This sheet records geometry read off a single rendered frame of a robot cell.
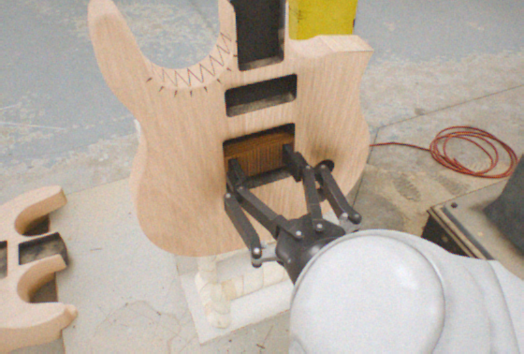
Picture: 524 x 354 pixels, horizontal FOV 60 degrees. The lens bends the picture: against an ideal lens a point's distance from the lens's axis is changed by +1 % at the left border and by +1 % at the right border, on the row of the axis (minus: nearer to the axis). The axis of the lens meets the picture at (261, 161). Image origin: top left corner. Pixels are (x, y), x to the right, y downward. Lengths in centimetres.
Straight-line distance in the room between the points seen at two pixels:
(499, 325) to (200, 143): 39
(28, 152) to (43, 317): 201
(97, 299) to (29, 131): 212
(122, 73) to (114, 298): 56
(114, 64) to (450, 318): 37
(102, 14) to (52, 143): 241
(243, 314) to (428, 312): 68
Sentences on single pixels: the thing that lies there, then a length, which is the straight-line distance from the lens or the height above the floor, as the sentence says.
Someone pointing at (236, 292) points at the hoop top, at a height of 104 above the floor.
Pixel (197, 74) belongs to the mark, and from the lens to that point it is 52.
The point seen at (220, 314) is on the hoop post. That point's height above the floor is 100.
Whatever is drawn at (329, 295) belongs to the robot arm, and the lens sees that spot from 23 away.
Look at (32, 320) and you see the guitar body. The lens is 90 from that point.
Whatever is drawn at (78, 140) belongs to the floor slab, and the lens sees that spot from 280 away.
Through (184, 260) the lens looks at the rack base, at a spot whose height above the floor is 98.
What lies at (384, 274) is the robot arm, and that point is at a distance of 22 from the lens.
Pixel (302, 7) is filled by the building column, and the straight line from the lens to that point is 188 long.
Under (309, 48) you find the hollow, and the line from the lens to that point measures 56.
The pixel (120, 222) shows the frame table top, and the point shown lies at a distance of 105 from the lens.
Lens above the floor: 171
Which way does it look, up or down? 44 degrees down
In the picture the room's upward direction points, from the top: straight up
